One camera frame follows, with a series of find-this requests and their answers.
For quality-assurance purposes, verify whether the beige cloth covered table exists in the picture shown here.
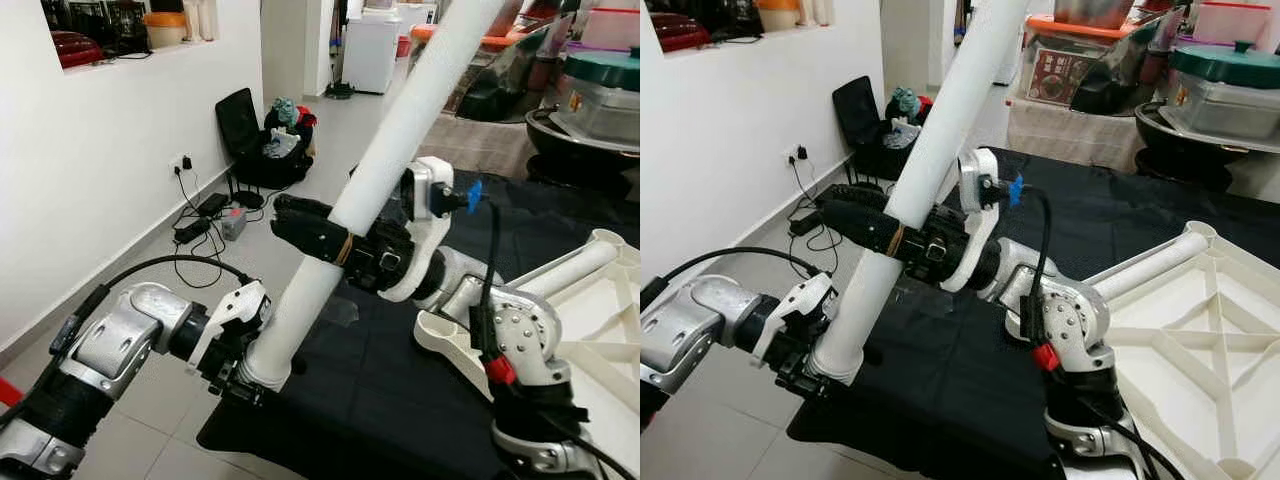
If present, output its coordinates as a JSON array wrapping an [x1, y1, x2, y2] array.
[[420, 110, 541, 179], [1005, 97, 1151, 171]]

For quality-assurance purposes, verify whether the clear container red lid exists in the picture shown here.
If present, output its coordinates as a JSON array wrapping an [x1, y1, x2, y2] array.
[[582, 5, 641, 51], [1192, 2, 1273, 46]]

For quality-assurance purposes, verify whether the brown basin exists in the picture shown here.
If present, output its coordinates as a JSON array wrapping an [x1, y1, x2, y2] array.
[[1052, 0, 1136, 29]]

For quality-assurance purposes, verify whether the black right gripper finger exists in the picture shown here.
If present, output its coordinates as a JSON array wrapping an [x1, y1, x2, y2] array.
[[822, 205, 907, 258], [815, 183, 892, 214], [273, 194, 337, 225], [270, 213, 353, 268]]

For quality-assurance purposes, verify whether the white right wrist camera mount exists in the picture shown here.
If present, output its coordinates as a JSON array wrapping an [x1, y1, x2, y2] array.
[[380, 155, 456, 303], [940, 148, 1001, 293]]

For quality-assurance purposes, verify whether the dark bag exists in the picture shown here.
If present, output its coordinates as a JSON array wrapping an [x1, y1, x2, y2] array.
[[40, 0, 151, 56], [650, 0, 761, 41]]

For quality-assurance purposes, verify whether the crumpled clear plastic bag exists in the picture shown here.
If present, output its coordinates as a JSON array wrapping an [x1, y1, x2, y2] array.
[[315, 290, 361, 331], [895, 285, 951, 321]]

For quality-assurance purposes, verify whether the green pot lid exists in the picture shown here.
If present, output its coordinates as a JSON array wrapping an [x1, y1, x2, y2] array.
[[562, 48, 641, 93], [1168, 42, 1280, 89]]

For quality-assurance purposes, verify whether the grey floor cable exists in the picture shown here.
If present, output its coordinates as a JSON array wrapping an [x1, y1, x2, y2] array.
[[175, 168, 261, 291], [790, 160, 841, 276]]

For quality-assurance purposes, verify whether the clear plastic storage box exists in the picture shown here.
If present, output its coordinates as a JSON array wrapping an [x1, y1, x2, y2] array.
[[1160, 70, 1280, 141], [555, 75, 641, 146]]

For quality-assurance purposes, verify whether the black cloth cover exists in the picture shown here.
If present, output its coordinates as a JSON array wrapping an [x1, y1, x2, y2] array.
[[197, 170, 641, 480], [787, 145, 1280, 480]]

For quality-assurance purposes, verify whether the clear storage box orange lid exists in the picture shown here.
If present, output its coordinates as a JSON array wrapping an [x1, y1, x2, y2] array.
[[410, 22, 521, 116], [1025, 12, 1141, 106]]

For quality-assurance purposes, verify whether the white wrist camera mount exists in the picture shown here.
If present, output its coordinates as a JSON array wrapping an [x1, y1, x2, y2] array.
[[752, 272, 836, 366], [940, 148, 1001, 293], [185, 280, 271, 376], [380, 155, 456, 303]]

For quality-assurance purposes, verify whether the open black suitcase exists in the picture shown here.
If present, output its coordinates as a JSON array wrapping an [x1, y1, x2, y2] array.
[[215, 88, 316, 191], [833, 75, 936, 181]]

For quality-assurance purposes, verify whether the dark red round object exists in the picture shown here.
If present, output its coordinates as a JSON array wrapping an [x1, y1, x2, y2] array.
[[50, 30, 106, 69], [650, 12, 711, 53]]

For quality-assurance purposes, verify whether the red printed carton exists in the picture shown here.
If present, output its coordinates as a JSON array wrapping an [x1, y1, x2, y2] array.
[[1030, 45, 1096, 101]]

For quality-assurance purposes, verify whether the black wok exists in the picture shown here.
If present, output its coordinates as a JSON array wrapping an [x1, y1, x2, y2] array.
[[1135, 100, 1271, 186], [525, 105, 641, 191]]

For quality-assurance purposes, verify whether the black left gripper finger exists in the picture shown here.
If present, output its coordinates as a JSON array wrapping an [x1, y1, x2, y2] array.
[[205, 375, 269, 408], [775, 365, 838, 399]]

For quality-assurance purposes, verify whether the beige container orange lid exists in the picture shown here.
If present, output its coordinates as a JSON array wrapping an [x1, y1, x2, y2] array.
[[143, 10, 189, 49], [755, 0, 801, 31]]

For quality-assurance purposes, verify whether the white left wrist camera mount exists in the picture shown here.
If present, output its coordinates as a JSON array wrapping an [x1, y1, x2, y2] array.
[[752, 272, 836, 366], [185, 280, 271, 376]]

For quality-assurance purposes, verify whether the white plastic table leg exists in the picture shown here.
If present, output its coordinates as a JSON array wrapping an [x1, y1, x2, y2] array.
[[515, 240, 621, 299], [1085, 232, 1211, 301], [240, 0, 506, 391], [808, 0, 1031, 386]]

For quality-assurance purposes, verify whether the white appliance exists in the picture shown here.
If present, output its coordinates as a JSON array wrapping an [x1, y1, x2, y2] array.
[[343, 10, 401, 94]]

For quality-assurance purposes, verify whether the white plastic table top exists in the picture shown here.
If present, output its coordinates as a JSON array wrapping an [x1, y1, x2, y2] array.
[[1085, 220, 1280, 480], [413, 228, 641, 480]]

